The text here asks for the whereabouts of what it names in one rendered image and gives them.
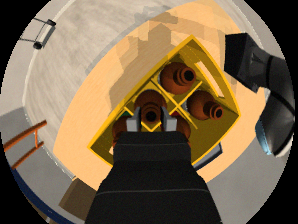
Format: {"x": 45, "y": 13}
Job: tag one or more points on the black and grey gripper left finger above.
{"x": 134, "y": 123}

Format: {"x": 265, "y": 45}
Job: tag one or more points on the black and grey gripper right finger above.
{"x": 169, "y": 123}

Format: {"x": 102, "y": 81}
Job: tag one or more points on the yellow crate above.
{"x": 205, "y": 134}

